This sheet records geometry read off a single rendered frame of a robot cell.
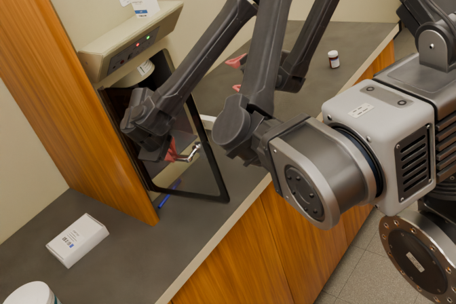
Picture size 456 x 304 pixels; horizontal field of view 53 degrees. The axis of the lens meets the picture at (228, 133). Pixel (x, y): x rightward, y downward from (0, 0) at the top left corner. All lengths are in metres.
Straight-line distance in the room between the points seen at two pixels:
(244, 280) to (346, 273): 0.84
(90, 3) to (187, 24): 0.90
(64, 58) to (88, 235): 0.59
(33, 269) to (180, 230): 0.48
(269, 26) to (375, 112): 0.33
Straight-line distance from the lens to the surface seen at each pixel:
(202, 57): 1.03
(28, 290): 1.32
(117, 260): 1.45
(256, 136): 0.74
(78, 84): 1.22
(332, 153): 0.63
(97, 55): 1.23
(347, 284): 2.34
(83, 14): 1.32
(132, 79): 1.46
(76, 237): 1.55
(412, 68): 0.74
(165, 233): 1.45
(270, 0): 0.95
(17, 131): 1.74
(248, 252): 1.60
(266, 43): 0.88
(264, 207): 1.60
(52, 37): 1.18
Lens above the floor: 1.90
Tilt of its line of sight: 33 degrees down
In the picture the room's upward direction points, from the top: 19 degrees counter-clockwise
